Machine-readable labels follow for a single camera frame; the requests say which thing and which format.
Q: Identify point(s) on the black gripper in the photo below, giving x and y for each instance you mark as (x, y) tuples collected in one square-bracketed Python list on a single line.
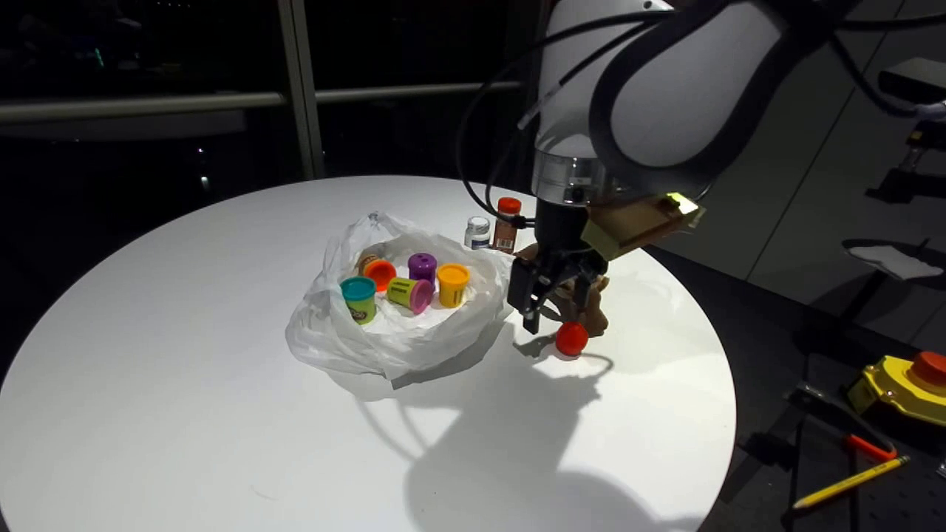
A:
[(564, 247)]

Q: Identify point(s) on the red play-doh tub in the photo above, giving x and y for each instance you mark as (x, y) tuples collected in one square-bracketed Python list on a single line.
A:
[(571, 337)]

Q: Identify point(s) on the purple play-doh tub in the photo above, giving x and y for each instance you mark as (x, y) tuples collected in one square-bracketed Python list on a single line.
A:
[(420, 266)]

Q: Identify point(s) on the green tub pink lid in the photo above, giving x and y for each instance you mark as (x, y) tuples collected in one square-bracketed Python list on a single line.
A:
[(411, 297)]

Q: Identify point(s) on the small yellow tub orange lid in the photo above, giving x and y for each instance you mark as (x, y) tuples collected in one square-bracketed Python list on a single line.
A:
[(380, 274)]

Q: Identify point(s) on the blue toy cup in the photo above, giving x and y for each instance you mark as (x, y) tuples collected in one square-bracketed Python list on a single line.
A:
[(360, 299)]

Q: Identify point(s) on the white plastic bag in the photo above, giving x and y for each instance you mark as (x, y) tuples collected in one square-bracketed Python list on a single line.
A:
[(335, 340)]

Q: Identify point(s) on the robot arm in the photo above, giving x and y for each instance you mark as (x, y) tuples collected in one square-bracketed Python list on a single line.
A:
[(691, 90)]

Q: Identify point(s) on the brown plush animal toy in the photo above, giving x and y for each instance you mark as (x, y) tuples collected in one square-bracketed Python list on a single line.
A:
[(564, 299)]

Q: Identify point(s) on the spice jar red lid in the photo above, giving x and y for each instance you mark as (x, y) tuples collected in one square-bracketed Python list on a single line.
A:
[(506, 226)]

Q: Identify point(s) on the white paper sheet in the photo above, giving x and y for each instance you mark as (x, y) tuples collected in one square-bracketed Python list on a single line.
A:
[(893, 260)]

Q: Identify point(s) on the yellow pencil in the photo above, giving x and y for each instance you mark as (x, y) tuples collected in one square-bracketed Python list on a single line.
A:
[(849, 482)]

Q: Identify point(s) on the yellow emergency stop box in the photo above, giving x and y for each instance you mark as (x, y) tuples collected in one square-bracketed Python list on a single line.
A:
[(902, 384)]

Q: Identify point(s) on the black equipment stand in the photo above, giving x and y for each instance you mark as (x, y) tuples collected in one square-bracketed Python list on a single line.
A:
[(920, 98)]

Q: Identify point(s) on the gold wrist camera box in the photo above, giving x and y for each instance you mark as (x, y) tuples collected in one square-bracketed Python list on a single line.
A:
[(641, 226)]

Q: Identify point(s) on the grey window post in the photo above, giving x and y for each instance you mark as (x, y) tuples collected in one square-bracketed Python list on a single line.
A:
[(301, 78)]

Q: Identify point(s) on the grey horizontal window rail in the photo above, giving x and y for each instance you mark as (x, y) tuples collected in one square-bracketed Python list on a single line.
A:
[(148, 104)]

